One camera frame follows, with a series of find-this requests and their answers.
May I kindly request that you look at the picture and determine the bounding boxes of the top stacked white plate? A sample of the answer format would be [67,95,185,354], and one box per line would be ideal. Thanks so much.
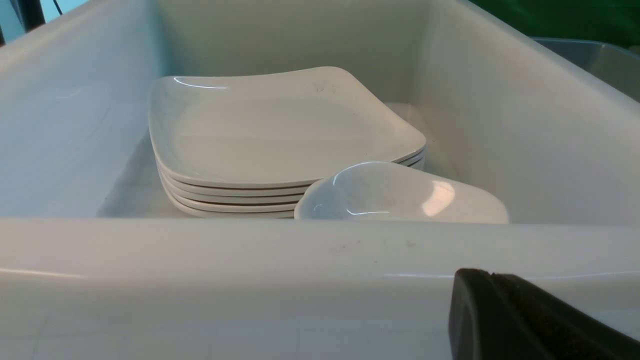
[148,66,426,189]

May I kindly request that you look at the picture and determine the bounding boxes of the teal plastic bin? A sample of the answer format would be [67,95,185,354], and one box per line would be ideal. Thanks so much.
[532,37,640,102]

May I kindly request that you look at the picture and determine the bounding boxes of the stacked white plates below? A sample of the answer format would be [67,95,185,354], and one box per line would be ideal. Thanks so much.
[153,140,426,218]

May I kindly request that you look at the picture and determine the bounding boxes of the large white plastic bin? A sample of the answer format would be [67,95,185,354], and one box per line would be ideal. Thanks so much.
[1,0,639,360]

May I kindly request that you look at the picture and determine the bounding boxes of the green cloth backdrop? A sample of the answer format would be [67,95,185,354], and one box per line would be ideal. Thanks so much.
[472,0,640,48]

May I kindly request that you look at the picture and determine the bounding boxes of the top stacked small dish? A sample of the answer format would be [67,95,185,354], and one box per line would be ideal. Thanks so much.
[294,161,510,224]

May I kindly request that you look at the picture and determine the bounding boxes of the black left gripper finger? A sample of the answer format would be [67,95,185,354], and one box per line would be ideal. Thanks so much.
[448,268,640,360]

